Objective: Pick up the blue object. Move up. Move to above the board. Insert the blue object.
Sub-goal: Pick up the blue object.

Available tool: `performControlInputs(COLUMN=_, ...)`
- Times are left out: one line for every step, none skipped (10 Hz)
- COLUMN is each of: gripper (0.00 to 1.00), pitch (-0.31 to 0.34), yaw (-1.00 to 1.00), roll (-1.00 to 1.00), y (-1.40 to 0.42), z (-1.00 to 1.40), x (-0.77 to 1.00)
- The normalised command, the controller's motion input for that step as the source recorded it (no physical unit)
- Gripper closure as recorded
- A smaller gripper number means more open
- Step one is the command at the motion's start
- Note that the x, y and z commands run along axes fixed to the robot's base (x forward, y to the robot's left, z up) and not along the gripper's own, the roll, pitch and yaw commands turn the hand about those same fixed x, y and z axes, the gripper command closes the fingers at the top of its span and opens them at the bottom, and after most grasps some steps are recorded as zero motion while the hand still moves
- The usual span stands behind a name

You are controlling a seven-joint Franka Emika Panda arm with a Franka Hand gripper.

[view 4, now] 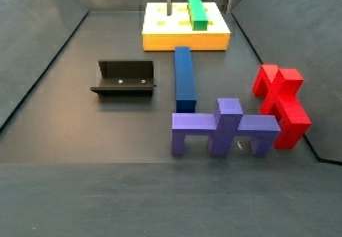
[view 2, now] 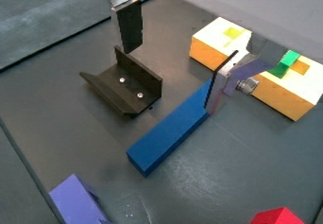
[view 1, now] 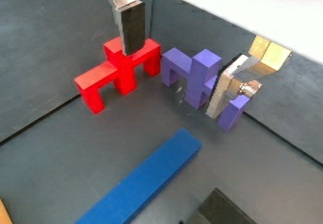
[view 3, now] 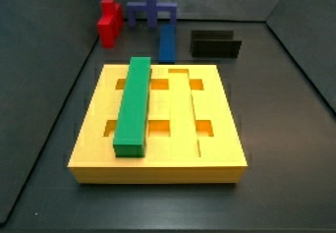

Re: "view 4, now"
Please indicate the blue bar block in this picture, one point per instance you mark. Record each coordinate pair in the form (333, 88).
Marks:
(184, 81)

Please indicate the black angle bracket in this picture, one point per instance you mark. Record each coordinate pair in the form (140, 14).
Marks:
(125, 76)

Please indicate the purple interlocking block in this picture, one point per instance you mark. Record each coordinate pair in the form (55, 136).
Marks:
(222, 126)

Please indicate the yellow slotted board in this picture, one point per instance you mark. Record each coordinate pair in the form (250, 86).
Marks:
(164, 32)

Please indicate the red interlocking block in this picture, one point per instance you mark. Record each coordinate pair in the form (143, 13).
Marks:
(276, 84)

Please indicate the green bar block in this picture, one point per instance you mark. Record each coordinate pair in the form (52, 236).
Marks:
(198, 15)

